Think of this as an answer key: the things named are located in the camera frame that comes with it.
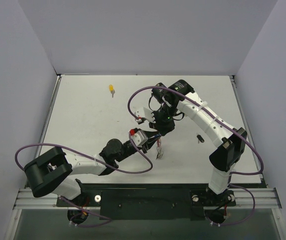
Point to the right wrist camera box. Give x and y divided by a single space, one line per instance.
143 114

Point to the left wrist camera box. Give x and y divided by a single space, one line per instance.
138 137

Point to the keys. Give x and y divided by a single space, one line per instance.
200 138

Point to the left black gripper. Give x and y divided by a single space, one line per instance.
147 144

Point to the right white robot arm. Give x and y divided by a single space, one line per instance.
180 98

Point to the yellow tag key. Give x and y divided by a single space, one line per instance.
112 90

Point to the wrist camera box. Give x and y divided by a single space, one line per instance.
143 114
138 137

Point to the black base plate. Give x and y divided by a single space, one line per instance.
159 213

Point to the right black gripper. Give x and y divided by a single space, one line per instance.
162 127

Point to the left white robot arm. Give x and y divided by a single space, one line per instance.
52 171

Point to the aluminium frame rail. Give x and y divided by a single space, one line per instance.
259 198

